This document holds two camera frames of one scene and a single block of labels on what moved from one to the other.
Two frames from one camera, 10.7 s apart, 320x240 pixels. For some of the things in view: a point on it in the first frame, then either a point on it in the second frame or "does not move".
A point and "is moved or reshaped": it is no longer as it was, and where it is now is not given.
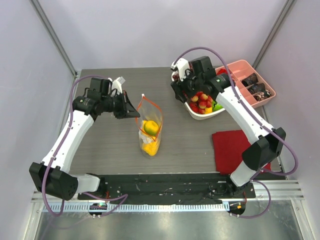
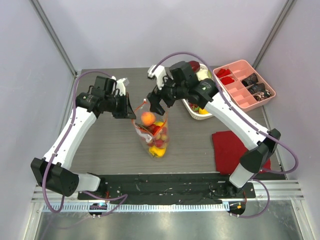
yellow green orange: [151, 128] → [160, 124]
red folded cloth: [229, 147] does not move
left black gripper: [130, 111] does not move
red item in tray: [222, 71] does not move
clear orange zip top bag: [149, 124] is moved or reshaped
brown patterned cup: [252, 79] does not move
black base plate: [164, 189] does not move
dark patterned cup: [256, 88] does not move
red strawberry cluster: [198, 103] is moved or reshaped
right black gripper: [180, 90] → [160, 97]
